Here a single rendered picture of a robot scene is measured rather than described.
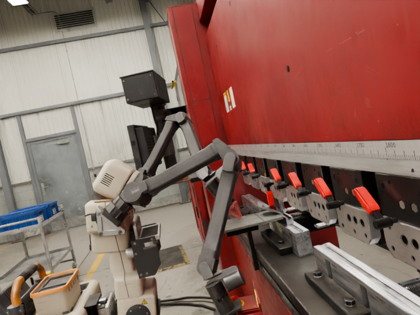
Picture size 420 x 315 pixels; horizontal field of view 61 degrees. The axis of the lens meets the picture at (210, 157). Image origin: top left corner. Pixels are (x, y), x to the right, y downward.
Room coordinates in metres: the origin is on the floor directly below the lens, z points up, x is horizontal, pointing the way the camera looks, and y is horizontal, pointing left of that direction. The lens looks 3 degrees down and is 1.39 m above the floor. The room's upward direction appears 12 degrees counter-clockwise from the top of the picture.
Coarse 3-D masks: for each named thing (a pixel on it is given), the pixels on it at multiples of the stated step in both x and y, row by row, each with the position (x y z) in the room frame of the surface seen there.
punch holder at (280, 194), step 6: (270, 162) 1.42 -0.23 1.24; (276, 162) 1.34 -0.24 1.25; (270, 168) 1.44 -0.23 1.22; (276, 168) 1.35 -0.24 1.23; (270, 174) 1.46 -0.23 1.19; (282, 174) 1.33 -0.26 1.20; (270, 180) 1.47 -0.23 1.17; (282, 180) 1.33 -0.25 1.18; (276, 186) 1.39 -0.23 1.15; (276, 192) 1.41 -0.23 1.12; (282, 192) 1.33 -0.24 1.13; (276, 198) 1.43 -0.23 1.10; (282, 198) 1.34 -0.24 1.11
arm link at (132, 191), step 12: (216, 144) 1.30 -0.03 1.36; (192, 156) 1.32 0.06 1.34; (204, 156) 1.31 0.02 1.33; (216, 156) 1.30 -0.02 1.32; (168, 168) 1.34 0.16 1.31; (180, 168) 1.32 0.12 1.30; (192, 168) 1.31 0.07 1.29; (240, 168) 1.32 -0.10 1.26; (144, 180) 1.33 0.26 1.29; (156, 180) 1.33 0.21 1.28; (168, 180) 1.32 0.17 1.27; (132, 192) 1.31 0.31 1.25; (144, 192) 1.32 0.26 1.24; (156, 192) 1.35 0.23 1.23
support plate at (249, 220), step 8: (248, 216) 1.63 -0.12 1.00; (256, 216) 1.60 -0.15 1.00; (264, 216) 1.56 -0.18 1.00; (272, 216) 1.53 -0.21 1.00; (280, 216) 1.51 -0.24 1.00; (232, 224) 1.54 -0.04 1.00; (240, 224) 1.51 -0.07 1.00; (248, 224) 1.49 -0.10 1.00; (256, 224) 1.48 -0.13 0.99; (224, 232) 1.47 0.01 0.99
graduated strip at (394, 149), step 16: (256, 144) 1.60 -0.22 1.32; (272, 144) 1.34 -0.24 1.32; (288, 144) 1.16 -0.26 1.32; (304, 144) 1.02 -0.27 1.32; (320, 144) 0.91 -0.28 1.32; (336, 144) 0.82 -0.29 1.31; (352, 144) 0.75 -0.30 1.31; (368, 144) 0.69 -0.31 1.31; (384, 144) 0.64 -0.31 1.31; (400, 144) 0.59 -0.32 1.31; (416, 144) 0.55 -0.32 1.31
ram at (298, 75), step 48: (240, 0) 1.39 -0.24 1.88; (288, 0) 0.94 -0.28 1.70; (336, 0) 0.71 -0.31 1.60; (384, 0) 0.57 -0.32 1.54; (240, 48) 1.54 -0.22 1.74; (288, 48) 1.00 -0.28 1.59; (336, 48) 0.74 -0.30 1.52; (384, 48) 0.59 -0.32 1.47; (240, 96) 1.73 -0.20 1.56; (288, 96) 1.08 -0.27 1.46; (336, 96) 0.78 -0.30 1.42; (384, 96) 0.61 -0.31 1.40; (240, 144) 1.99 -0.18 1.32
